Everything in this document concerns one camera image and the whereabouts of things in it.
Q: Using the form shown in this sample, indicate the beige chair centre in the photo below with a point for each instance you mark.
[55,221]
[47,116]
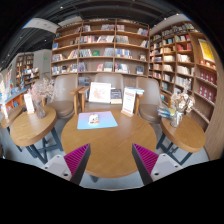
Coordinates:
[117,82]

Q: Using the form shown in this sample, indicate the light blue pink mouse pad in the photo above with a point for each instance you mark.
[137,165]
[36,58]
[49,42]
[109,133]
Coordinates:
[106,120]

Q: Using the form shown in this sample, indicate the round wooden left table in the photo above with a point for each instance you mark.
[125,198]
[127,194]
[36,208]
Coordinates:
[29,131]

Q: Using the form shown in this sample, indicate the beige chair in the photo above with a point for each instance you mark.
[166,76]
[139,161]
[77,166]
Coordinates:
[148,105]
[117,82]
[65,99]

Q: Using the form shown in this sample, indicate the white orange computer mouse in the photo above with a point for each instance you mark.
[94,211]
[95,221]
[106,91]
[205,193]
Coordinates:
[93,118]

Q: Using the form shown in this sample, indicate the stack of books right chair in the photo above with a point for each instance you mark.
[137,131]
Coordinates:
[166,112]

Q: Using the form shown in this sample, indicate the glass vase with white flowers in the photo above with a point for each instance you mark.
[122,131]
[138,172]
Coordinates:
[182,103]

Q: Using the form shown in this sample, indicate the yellow poster on shelf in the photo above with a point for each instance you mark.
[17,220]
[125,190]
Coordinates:
[205,51]

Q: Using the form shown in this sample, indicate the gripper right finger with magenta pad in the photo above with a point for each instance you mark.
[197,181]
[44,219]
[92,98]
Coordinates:
[152,166]

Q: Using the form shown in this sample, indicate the far left wooden bookshelf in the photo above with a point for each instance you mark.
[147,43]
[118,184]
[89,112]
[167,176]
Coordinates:
[26,73]

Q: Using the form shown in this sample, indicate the white sign stand left table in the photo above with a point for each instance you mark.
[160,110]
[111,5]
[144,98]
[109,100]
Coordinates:
[29,103]

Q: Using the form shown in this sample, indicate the round wooden centre table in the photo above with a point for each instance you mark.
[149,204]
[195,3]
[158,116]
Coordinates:
[111,148]

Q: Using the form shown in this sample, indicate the round wooden table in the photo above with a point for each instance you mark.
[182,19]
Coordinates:
[188,136]
[29,131]
[111,148]

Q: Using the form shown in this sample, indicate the beige chair left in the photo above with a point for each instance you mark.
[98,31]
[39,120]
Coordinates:
[65,99]

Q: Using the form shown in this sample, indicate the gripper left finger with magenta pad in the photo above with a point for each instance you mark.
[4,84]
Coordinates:
[70,167]

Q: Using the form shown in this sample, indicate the glass vase with dried flowers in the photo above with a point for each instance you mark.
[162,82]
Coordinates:
[39,91]

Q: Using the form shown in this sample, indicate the blue orange display table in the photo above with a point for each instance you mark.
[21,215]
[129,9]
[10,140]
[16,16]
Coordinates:
[14,100]

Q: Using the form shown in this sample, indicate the large wooden back bookshelf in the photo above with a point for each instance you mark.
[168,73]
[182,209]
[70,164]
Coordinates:
[105,45]

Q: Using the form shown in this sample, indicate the white sign stand far-left table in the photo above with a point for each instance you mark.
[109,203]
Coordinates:
[4,110]

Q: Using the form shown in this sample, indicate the white sign stand centre table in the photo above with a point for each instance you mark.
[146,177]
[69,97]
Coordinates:
[128,102]

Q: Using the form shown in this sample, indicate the dark book on chair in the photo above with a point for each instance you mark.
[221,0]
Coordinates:
[116,96]

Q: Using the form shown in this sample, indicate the beige chair right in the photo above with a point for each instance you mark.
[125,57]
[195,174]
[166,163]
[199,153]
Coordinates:
[148,105]

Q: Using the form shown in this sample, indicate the small round far-left table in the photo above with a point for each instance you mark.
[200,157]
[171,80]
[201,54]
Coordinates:
[7,121]

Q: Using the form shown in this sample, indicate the wooden right wall bookshelf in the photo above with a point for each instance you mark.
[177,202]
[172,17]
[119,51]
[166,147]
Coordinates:
[174,57]

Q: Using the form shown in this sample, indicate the round wooden right table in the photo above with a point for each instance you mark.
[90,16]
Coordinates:
[188,136]

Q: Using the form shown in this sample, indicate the white picture board on chair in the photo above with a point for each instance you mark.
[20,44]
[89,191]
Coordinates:
[100,92]

